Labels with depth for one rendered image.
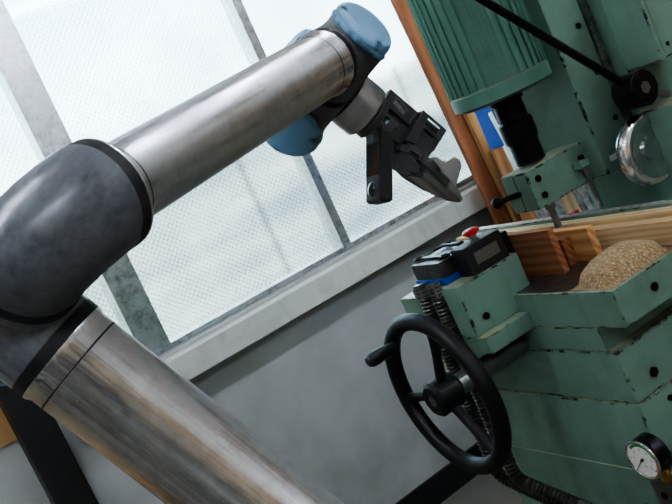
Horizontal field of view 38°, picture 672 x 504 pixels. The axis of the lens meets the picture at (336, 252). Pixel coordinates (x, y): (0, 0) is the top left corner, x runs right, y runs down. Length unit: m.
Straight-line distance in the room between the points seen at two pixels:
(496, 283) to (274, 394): 1.41
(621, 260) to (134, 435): 0.80
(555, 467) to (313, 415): 1.29
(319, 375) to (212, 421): 1.99
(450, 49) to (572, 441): 0.69
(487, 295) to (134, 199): 0.81
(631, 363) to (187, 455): 0.78
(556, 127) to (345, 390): 1.48
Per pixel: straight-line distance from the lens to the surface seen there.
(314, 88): 1.18
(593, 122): 1.71
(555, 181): 1.68
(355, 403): 3.03
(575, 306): 1.51
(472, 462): 1.61
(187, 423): 0.96
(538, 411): 1.74
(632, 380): 1.52
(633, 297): 1.46
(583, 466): 1.73
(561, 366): 1.61
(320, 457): 2.98
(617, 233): 1.61
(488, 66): 1.60
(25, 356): 0.96
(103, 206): 0.89
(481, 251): 1.58
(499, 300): 1.59
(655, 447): 1.47
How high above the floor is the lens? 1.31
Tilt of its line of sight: 8 degrees down
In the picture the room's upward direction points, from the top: 25 degrees counter-clockwise
